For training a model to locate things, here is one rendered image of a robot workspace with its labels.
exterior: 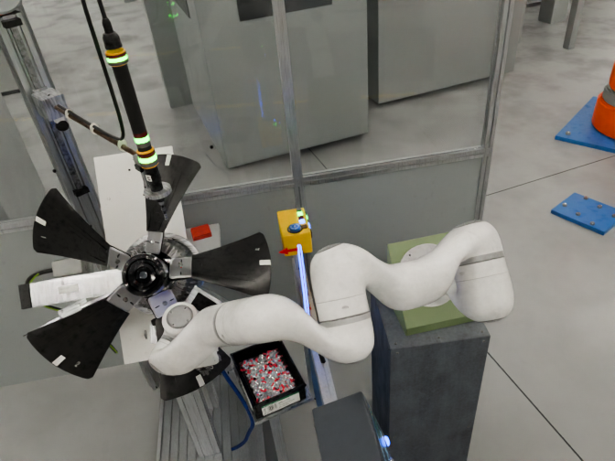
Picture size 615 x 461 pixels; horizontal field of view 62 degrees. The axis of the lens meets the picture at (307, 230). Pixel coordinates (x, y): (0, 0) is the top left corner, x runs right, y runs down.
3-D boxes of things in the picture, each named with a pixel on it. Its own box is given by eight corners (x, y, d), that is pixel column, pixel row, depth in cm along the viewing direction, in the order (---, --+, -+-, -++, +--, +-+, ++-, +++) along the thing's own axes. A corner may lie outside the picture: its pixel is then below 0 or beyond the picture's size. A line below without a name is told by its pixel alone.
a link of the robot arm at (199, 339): (221, 385, 99) (166, 381, 123) (263, 317, 107) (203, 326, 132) (185, 358, 96) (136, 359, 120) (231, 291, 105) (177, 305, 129)
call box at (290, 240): (279, 233, 194) (276, 210, 188) (306, 229, 195) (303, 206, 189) (285, 260, 182) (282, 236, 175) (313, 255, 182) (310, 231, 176)
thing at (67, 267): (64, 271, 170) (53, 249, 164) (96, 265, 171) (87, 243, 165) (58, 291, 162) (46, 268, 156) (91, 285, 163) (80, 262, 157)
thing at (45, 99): (38, 115, 170) (27, 91, 165) (59, 108, 173) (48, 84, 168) (50, 123, 164) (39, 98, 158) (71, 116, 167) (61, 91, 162)
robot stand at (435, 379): (438, 424, 231) (457, 269, 176) (460, 491, 207) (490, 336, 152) (372, 434, 230) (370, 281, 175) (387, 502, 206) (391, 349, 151)
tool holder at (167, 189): (135, 191, 135) (124, 158, 129) (158, 180, 139) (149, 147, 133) (153, 203, 129) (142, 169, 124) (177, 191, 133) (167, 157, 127)
